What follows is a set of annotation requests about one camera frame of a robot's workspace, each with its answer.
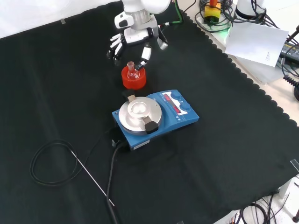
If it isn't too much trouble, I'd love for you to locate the green robot arm cable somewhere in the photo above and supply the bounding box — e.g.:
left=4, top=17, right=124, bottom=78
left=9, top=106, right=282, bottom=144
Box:
left=163, top=0, right=185, bottom=27

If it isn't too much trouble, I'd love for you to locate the thick black power cable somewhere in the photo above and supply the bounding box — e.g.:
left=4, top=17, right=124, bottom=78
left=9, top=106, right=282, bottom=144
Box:
left=106, top=139, right=127, bottom=224

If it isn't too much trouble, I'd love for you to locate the yellow stop button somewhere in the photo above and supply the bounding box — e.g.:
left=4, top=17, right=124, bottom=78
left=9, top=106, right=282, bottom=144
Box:
left=203, top=0, right=222, bottom=24

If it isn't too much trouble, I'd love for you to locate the black coiled cable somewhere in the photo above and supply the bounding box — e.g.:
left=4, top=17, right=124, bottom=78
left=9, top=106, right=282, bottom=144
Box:
left=283, top=75, right=299, bottom=101

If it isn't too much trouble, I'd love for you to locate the blue-base heater with steel block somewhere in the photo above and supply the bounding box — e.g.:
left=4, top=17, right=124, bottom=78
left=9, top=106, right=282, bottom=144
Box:
left=111, top=89, right=200, bottom=153

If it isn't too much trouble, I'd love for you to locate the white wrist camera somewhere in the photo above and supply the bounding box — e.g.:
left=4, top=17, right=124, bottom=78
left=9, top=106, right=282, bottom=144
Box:
left=114, top=13, right=134, bottom=29

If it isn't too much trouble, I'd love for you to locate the thin black probe cable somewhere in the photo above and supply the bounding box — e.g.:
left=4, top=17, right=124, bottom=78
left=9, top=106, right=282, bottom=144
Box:
left=29, top=130, right=113, bottom=186

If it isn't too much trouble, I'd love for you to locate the black power adapter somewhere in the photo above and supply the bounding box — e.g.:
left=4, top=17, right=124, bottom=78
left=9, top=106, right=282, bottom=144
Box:
left=278, top=40, right=299, bottom=64

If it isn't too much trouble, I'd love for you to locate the clear glass round-bottom flask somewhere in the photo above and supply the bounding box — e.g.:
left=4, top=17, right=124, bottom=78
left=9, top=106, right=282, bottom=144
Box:
left=126, top=61, right=141, bottom=80

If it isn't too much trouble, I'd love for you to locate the black bench cloth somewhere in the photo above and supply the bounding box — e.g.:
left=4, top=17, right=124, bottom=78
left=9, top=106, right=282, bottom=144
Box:
left=0, top=0, right=299, bottom=224

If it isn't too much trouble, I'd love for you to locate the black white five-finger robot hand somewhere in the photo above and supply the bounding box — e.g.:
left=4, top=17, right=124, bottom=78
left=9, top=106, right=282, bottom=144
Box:
left=107, top=26, right=162, bottom=71

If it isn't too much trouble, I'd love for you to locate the red round flask holder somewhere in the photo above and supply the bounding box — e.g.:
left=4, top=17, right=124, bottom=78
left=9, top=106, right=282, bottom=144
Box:
left=121, top=65, right=147, bottom=91

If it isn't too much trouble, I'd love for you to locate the black silver cable connector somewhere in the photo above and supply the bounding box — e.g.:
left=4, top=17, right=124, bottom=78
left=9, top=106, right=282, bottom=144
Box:
left=156, top=34, right=169, bottom=51

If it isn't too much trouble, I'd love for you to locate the pale board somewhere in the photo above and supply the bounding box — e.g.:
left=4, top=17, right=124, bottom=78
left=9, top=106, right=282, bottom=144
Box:
left=224, top=21, right=290, bottom=68

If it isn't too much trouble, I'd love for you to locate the thin steel probe rod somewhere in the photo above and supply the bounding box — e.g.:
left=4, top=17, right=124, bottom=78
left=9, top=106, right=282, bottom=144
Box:
left=70, top=151, right=115, bottom=207

